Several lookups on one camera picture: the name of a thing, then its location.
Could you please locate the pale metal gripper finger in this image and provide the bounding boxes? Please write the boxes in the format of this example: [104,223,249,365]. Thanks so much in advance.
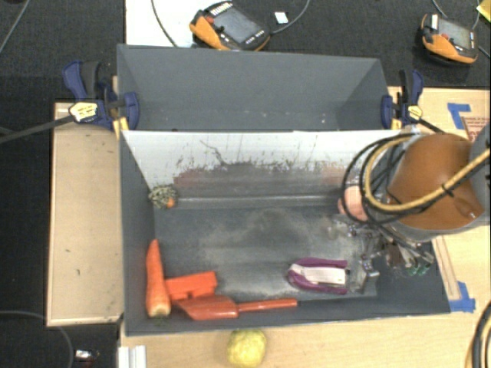
[351,255,372,294]
[364,267,381,295]

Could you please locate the purple and white stapler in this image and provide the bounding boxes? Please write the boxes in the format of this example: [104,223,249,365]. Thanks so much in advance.
[286,257,351,296]

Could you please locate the pink ball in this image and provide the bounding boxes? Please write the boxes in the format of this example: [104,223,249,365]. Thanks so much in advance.
[337,186,371,222]

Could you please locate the yellow-green toy lemon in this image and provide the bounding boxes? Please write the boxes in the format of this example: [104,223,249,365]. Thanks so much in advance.
[225,328,268,368]

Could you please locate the orange toy shovel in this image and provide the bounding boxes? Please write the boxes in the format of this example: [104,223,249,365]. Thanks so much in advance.
[173,294,299,322]

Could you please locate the orange stepped block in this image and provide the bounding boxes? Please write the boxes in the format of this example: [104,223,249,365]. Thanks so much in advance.
[164,270,219,303]

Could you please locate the orange toy carrot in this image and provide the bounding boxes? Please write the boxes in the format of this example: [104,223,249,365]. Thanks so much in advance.
[144,238,173,319]

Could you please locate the green speckled toy animal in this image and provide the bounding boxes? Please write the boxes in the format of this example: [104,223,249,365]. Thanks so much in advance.
[147,184,179,210]

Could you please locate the grey metal bin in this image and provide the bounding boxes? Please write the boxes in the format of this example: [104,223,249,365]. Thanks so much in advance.
[114,43,452,337]

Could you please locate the pale wood board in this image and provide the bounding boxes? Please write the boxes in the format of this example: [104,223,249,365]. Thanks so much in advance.
[45,100,124,327]

